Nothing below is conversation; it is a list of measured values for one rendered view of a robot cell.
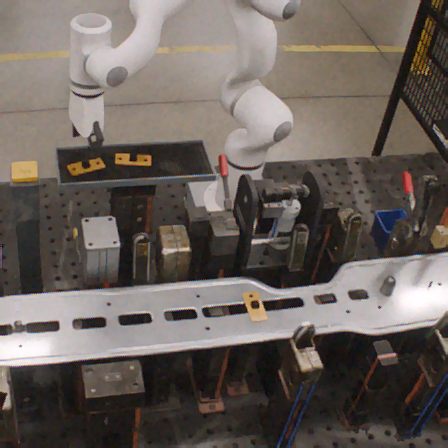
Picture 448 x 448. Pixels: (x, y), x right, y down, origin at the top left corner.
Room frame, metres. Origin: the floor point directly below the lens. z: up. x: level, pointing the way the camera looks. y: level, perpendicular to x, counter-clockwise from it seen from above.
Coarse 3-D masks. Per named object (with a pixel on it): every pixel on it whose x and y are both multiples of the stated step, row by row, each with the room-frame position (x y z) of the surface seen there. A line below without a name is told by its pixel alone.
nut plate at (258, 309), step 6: (246, 294) 1.14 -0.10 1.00; (252, 294) 1.14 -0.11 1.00; (258, 294) 1.15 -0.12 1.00; (246, 300) 1.12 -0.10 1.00; (252, 300) 1.12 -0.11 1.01; (258, 300) 1.12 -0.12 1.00; (252, 306) 1.10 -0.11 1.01; (258, 306) 1.10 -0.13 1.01; (252, 312) 1.09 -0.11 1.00; (258, 312) 1.09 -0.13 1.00; (264, 312) 1.09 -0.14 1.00; (252, 318) 1.07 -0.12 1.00; (258, 318) 1.07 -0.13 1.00; (264, 318) 1.08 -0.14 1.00
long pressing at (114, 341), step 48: (144, 288) 1.10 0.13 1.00; (192, 288) 1.13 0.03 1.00; (240, 288) 1.16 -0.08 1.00; (288, 288) 1.18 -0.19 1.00; (336, 288) 1.21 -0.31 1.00; (432, 288) 1.27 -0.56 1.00; (0, 336) 0.89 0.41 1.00; (48, 336) 0.92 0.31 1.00; (96, 336) 0.94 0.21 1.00; (144, 336) 0.97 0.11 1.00; (192, 336) 0.99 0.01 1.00; (240, 336) 1.02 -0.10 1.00; (288, 336) 1.04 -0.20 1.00
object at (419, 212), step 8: (424, 176) 1.43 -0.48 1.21; (432, 176) 1.43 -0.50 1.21; (424, 184) 1.41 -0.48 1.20; (432, 184) 1.41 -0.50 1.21; (424, 192) 1.41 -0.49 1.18; (432, 192) 1.39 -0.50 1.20; (416, 200) 1.42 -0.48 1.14; (424, 200) 1.42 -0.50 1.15; (416, 208) 1.41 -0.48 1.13; (424, 208) 1.42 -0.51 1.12; (416, 216) 1.40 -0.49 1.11; (424, 216) 1.41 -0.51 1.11; (424, 224) 1.40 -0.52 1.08; (416, 232) 1.41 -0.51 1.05
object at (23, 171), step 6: (12, 162) 1.26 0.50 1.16; (18, 162) 1.27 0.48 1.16; (24, 162) 1.27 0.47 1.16; (30, 162) 1.27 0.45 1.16; (36, 162) 1.28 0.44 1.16; (12, 168) 1.24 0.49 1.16; (18, 168) 1.25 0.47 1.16; (24, 168) 1.25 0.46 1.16; (30, 168) 1.25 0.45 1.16; (36, 168) 1.26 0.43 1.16; (12, 174) 1.22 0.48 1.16; (18, 174) 1.23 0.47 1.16; (24, 174) 1.23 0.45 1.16; (30, 174) 1.23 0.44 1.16; (36, 174) 1.24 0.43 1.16; (18, 180) 1.21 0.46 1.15; (24, 180) 1.22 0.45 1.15; (30, 180) 1.22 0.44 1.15; (36, 180) 1.23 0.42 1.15
